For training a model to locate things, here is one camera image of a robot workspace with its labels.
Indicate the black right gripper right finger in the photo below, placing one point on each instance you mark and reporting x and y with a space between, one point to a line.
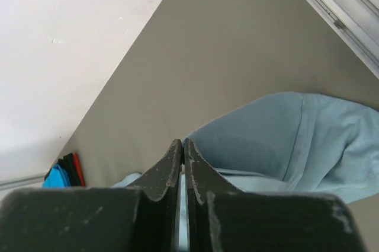
224 218

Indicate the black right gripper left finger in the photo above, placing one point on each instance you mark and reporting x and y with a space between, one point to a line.
142 216

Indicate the light blue t-shirt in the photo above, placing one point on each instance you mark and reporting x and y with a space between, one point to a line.
290 143

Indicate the folded black t-shirt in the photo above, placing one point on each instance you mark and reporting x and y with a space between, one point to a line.
68 165

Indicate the folded bright blue t-shirt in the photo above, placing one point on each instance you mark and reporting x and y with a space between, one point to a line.
57 177

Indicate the right aluminium corner post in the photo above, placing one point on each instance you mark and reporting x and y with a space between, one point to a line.
356 23

